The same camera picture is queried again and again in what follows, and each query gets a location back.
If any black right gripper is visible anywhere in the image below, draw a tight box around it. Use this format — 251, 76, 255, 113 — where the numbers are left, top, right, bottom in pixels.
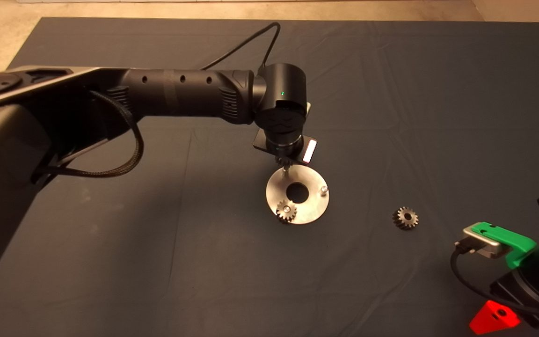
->
469, 271, 539, 336

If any thin black left camera cable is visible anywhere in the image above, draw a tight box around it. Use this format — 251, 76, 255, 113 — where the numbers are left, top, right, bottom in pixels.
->
199, 22, 282, 75

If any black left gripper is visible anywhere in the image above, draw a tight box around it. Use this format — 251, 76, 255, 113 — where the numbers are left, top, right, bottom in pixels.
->
253, 129, 319, 165

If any green right camera mount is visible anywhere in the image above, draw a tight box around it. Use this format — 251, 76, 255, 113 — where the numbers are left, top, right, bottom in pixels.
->
478, 222, 538, 270

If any round metal carrier plate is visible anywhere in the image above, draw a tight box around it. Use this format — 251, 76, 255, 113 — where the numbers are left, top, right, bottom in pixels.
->
265, 164, 331, 226

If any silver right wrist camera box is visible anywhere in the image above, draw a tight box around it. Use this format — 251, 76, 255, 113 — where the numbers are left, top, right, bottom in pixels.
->
454, 226, 510, 259

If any thick braided black cable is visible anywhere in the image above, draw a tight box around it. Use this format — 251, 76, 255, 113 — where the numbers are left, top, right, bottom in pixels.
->
31, 90, 145, 179

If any dark grey table cloth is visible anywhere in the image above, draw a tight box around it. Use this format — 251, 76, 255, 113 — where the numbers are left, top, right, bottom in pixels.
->
0, 18, 539, 337

